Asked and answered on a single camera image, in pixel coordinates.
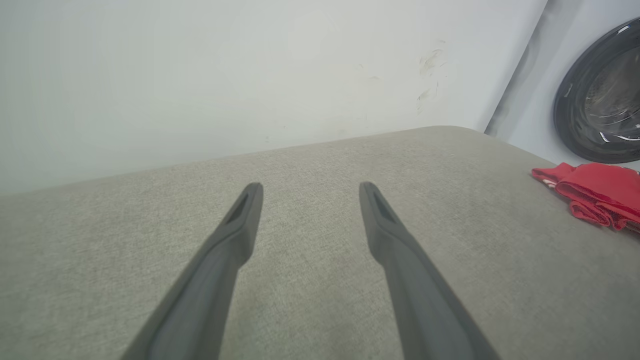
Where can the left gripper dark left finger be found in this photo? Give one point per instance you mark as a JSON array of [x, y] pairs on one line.
[[210, 290]]

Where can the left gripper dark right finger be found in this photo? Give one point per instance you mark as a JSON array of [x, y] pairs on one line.
[[420, 300]]

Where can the red and white jersey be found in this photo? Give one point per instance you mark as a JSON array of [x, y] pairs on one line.
[[600, 190]]

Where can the grey fabric sofa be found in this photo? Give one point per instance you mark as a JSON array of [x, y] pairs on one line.
[[100, 225]]

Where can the dark round washing machine door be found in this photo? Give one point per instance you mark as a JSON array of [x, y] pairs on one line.
[[575, 115]]

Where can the white washing machine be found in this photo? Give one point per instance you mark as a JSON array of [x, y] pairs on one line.
[[545, 60]]

